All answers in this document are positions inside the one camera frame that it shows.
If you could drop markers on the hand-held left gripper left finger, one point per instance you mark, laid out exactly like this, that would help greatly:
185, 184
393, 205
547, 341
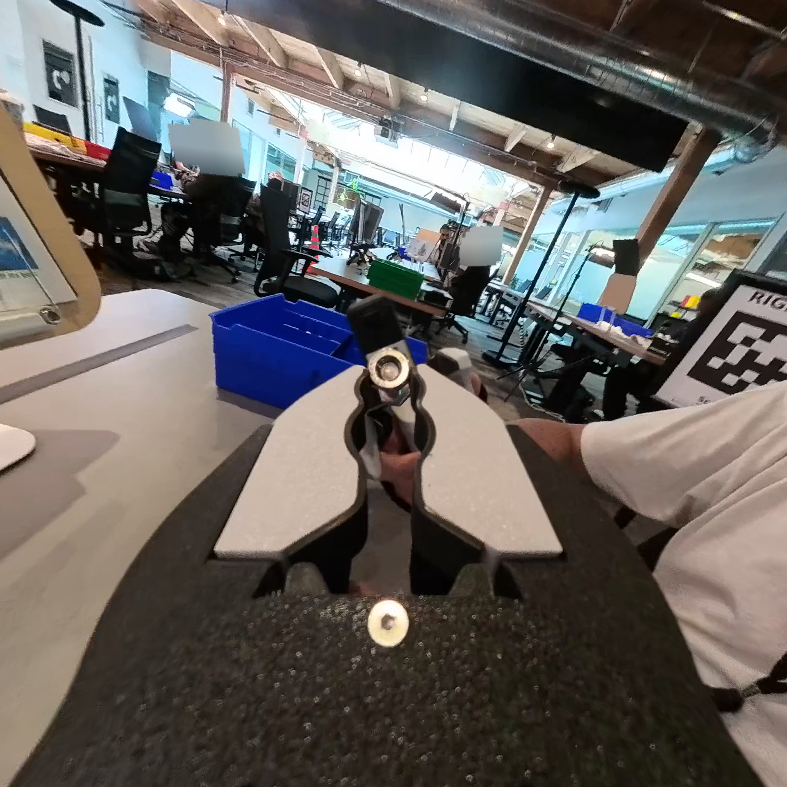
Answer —
289, 486

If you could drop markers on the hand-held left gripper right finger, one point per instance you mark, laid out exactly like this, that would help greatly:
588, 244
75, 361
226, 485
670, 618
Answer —
486, 486

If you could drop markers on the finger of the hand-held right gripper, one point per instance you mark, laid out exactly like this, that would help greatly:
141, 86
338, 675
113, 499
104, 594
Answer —
452, 363

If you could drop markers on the silver hex nut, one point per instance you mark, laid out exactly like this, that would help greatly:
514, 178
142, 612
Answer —
375, 369

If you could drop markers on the silver hex bolt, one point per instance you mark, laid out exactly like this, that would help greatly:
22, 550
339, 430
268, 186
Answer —
396, 399

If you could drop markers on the blue plastic bin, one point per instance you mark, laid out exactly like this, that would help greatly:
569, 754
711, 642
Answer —
615, 320
264, 350

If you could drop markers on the person's right forearm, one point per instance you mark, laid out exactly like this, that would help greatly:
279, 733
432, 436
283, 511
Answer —
553, 449

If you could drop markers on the person's right hand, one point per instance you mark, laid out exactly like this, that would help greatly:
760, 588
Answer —
406, 473

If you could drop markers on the stack of green bins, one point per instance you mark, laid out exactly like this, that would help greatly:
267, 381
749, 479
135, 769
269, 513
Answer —
396, 280

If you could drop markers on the small instruction board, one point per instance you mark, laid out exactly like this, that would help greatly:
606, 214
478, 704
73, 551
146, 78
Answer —
425, 246

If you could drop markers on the computer monitor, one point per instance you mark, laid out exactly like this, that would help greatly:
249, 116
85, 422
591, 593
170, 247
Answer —
367, 221

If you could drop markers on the orange traffic cone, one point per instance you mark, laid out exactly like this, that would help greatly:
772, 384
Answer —
315, 238

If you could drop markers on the black office chair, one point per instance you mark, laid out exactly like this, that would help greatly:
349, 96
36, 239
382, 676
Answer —
283, 246
129, 184

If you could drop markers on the black speaker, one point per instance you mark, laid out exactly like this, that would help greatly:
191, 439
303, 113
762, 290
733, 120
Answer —
626, 255

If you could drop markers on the black pole stand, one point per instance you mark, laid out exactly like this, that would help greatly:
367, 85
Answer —
578, 189
80, 61

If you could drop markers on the white t-shirt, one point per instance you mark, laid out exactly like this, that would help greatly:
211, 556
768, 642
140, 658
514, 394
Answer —
707, 492

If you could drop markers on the black ceiling screen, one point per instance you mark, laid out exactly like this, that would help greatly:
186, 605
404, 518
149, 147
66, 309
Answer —
492, 80

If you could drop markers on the white board stand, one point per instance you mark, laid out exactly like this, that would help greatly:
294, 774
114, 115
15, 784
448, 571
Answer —
12, 446

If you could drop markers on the black framed marker sign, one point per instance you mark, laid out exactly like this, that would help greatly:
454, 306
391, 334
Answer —
738, 350

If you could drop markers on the black badge reel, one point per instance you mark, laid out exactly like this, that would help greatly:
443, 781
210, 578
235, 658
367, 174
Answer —
750, 688

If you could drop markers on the wooden instruction board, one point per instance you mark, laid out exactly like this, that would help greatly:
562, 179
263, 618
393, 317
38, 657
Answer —
37, 246

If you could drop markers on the wooden support post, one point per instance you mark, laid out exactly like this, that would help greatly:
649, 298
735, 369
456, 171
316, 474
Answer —
676, 190

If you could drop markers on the black wall poster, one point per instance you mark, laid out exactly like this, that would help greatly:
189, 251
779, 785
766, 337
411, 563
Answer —
59, 72
111, 98

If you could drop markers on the silver ventilation duct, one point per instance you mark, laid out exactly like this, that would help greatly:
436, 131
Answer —
676, 74

